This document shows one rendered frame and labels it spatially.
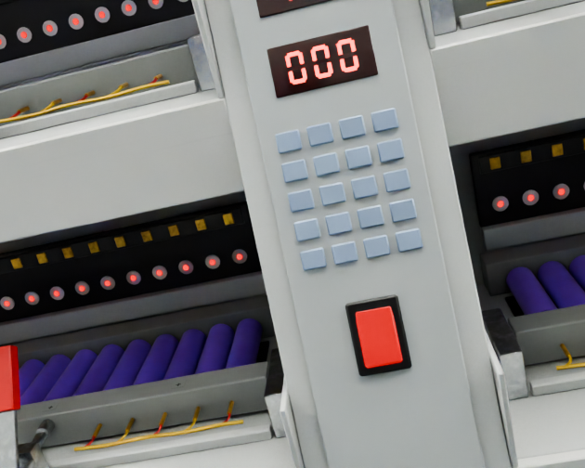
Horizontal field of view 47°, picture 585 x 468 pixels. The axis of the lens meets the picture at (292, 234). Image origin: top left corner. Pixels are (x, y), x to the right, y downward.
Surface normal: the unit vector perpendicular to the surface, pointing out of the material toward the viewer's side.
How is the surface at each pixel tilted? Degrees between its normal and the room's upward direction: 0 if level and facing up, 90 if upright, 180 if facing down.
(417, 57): 90
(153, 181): 106
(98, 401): 16
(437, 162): 90
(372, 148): 90
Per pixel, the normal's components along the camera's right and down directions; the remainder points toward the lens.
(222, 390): -0.06, 0.34
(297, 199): -0.12, 0.07
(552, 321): -0.23, -0.92
